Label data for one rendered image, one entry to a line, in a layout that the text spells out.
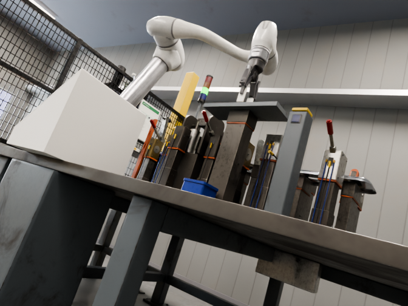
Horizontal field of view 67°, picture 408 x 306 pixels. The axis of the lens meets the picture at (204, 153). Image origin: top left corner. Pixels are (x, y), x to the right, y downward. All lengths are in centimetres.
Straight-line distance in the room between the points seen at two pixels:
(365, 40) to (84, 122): 359
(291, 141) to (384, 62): 296
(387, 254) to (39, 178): 104
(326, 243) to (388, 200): 276
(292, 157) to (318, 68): 305
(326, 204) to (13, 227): 109
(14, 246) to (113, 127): 53
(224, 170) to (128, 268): 56
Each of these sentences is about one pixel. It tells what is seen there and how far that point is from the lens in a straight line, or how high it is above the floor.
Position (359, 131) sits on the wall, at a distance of 363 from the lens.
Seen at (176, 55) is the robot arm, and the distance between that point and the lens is 181.
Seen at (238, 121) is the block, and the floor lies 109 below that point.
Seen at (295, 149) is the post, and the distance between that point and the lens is 114.
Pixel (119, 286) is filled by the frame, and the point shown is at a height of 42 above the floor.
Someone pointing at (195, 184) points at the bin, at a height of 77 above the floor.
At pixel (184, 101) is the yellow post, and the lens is 290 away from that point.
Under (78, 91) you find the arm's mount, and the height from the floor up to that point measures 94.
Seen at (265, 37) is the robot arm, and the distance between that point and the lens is 149.
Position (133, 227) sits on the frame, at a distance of 90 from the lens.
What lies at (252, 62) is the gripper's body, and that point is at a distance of 144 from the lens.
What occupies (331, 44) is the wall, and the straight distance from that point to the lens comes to 430.
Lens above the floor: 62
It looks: 14 degrees up
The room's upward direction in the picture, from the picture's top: 18 degrees clockwise
